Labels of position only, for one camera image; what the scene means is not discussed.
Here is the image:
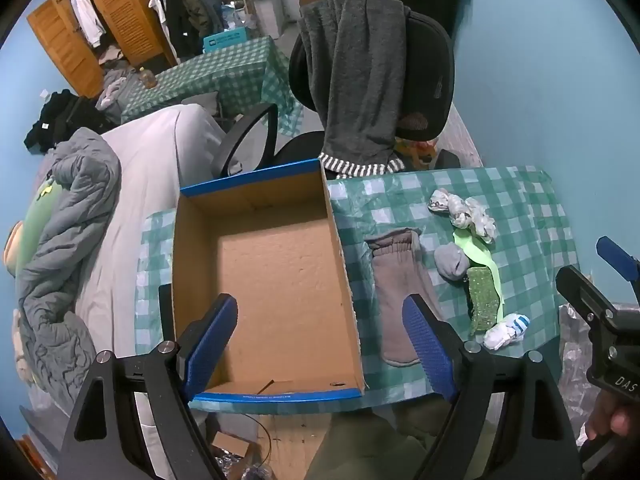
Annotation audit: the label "grey fleece garment striped cuff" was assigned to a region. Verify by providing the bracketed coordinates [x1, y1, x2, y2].
[299, 0, 413, 177]

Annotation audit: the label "white plastic bag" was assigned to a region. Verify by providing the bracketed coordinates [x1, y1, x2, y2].
[428, 187, 497, 244]

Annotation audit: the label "orange and yellow toys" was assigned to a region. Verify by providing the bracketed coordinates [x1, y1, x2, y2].
[400, 137, 443, 168]

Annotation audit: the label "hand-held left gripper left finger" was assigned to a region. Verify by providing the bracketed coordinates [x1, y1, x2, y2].
[60, 294, 238, 480]

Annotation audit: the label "white cabinet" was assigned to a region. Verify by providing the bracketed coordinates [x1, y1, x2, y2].
[252, 0, 287, 38]

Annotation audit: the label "pile of black clothes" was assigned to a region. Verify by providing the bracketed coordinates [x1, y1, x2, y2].
[22, 89, 108, 152]

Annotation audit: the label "hanging white shirt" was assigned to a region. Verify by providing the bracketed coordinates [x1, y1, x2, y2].
[70, 0, 108, 48]

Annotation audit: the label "pile of grey clothes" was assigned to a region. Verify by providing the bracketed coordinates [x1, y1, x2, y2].
[95, 57, 138, 111]

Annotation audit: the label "grey balled sock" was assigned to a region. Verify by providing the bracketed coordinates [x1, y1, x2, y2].
[434, 242, 473, 282]

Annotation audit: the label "bed with white sheet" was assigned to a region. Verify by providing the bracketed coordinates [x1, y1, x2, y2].
[25, 104, 236, 461]

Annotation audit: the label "crumpled clear plastic wrap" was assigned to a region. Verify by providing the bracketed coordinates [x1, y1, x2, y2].
[557, 302, 601, 448]

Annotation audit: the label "black office chair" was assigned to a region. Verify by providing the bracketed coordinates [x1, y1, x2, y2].
[212, 10, 463, 178]

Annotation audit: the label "green glitter cloth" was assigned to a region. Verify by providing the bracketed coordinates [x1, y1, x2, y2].
[466, 266, 502, 336]

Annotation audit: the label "taupe fleece sock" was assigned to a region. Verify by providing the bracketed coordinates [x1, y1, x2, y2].
[367, 229, 443, 367]

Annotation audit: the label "wooden louvred wardrobe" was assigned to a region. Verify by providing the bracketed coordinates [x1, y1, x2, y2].
[26, 0, 178, 98]

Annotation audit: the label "white blue striped sock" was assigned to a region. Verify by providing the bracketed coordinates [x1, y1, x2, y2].
[482, 312, 530, 351]

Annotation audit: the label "cardboard box with blue rim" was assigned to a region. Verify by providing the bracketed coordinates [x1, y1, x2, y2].
[171, 159, 368, 403]

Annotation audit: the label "green plush pillow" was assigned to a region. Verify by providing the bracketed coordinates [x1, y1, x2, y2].
[2, 180, 66, 273]

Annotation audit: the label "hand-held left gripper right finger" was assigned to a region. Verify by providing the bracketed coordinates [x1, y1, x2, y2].
[402, 294, 583, 480]

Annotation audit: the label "green checkered tablecloth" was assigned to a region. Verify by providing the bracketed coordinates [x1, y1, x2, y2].
[120, 35, 303, 136]
[134, 165, 581, 411]

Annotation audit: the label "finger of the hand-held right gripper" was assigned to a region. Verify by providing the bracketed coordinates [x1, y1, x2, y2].
[596, 235, 640, 281]
[555, 265, 618, 331]

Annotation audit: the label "small cardboard box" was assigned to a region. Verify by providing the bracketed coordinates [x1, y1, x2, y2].
[212, 430, 253, 461]

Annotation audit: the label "teal storage box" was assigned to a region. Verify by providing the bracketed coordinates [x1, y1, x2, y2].
[202, 27, 249, 53]

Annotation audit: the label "grey quilted comforter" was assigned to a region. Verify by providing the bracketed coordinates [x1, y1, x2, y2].
[12, 127, 123, 396]

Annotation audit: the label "hanging dark jackets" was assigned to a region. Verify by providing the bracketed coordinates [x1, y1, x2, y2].
[150, 0, 226, 58]

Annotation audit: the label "person's right hand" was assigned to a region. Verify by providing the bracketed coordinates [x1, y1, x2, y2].
[585, 392, 633, 441]

